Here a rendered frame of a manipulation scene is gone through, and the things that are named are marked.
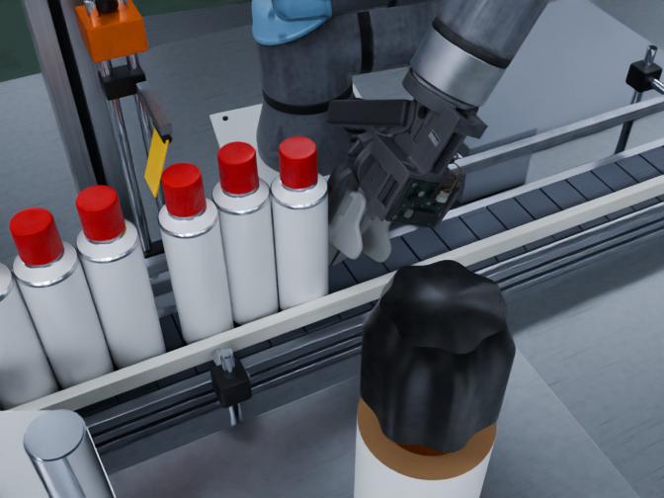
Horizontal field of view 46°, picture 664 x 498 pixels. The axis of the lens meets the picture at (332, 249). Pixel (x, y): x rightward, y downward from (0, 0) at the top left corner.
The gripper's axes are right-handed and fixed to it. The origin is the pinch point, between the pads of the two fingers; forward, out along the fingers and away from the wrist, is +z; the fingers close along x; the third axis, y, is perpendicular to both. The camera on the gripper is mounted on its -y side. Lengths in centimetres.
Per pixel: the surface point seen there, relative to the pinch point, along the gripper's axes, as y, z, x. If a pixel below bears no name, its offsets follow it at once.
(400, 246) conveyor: -2.0, 0.0, 10.9
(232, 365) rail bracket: 9.5, 6.9, -12.5
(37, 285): 3.2, 4.5, -28.9
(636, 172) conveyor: -0.7, -16.3, 39.2
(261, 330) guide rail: 5.0, 6.9, -7.5
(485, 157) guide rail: -3.0, -12.4, 16.0
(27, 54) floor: -224, 88, 35
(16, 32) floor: -242, 88, 34
